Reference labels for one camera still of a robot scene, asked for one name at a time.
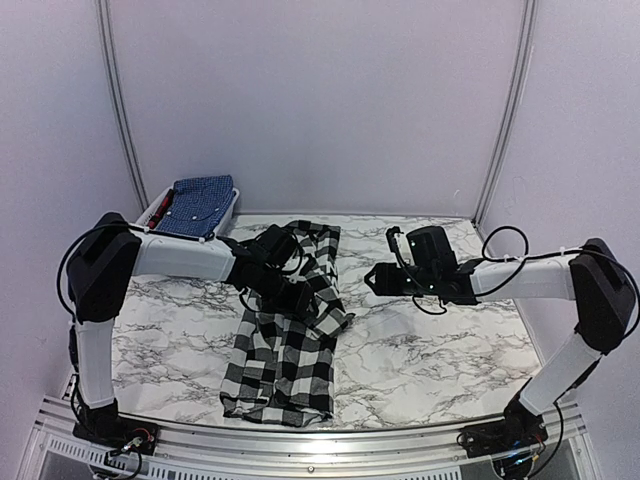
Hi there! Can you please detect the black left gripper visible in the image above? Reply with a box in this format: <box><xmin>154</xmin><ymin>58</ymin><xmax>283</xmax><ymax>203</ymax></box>
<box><xmin>254</xmin><ymin>265</ymin><xmax>319</xmax><ymax>317</ymax></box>

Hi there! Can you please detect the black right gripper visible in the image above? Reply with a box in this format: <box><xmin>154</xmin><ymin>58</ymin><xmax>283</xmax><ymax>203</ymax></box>
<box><xmin>365</xmin><ymin>262</ymin><xmax>438</xmax><ymax>296</ymax></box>

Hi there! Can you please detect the black white checked shirt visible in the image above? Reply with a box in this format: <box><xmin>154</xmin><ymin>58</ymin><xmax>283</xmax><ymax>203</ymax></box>
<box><xmin>219</xmin><ymin>220</ymin><xmax>355</xmax><ymax>428</ymax></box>

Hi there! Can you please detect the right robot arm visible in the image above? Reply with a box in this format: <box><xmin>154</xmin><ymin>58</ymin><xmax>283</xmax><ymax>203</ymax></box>
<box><xmin>364</xmin><ymin>226</ymin><xmax>639</xmax><ymax>449</ymax></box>

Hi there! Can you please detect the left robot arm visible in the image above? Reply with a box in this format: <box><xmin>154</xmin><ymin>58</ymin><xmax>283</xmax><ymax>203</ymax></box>
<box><xmin>56</xmin><ymin>212</ymin><xmax>318</xmax><ymax>445</ymax></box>

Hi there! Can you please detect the blue gingham shirt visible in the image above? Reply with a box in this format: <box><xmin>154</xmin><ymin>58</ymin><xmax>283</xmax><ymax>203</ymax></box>
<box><xmin>155</xmin><ymin>175</ymin><xmax>234</xmax><ymax>239</ymax></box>

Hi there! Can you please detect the red black plaid shirt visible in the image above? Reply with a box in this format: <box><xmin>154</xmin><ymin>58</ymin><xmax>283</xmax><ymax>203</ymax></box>
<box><xmin>147</xmin><ymin>188</ymin><xmax>174</xmax><ymax>229</ymax></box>

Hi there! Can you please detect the white plastic basket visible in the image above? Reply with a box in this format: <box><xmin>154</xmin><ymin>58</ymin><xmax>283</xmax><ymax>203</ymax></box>
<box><xmin>135</xmin><ymin>187</ymin><xmax>240</xmax><ymax>236</ymax></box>

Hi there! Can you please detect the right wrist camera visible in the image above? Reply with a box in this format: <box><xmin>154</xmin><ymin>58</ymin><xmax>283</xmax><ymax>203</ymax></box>
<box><xmin>385</xmin><ymin>226</ymin><xmax>407</xmax><ymax>267</ymax></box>

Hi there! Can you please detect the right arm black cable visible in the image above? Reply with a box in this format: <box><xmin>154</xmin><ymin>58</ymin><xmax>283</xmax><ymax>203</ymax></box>
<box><xmin>480</xmin><ymin>227</ymin><xmax>530</xmax><ymax>264</ymax></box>

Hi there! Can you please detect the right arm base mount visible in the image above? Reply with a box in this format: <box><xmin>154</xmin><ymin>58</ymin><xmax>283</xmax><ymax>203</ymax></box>
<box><xmin>456</xmin><ymin>419</ymin><xmax>548</xmax><ymax>458</ymax></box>

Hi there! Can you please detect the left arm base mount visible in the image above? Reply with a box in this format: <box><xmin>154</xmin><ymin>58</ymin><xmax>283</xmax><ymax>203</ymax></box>
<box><xmin>72</xmin><ymin>418</ymin><xmax>160</xmax><ymax>455</ymax></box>

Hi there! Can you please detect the aluminium front frame rail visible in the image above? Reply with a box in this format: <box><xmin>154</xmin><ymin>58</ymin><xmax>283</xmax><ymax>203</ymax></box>
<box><xmin>29</xmin><ymin>394</ymin><xmax>589</xmax><ymax>480</ymax></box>

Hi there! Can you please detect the right aluminium corner post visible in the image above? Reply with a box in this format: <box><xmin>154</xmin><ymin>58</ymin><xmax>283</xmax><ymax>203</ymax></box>
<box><xmin>471</xmin><ymin>0</ymin><xmax>539</xmax><ymax>227</ymax></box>

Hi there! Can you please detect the aluminium corner post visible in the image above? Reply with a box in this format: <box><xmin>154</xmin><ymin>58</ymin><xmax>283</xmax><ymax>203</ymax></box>
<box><xmin>471</xmin><ymin>0</ymin><xmax>539</xmax><ymax>227</ymax></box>
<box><xmin>95</xmin><ymin>0</ymin><xmax>150</xmax><ymax>211</ymax></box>

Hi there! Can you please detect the left aluminium corner post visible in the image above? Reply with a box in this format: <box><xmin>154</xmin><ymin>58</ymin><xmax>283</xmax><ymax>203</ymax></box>
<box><xmin>95</xmin><ymin>0</ymin><xmax>150</xmax><ymax>211</ymax></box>

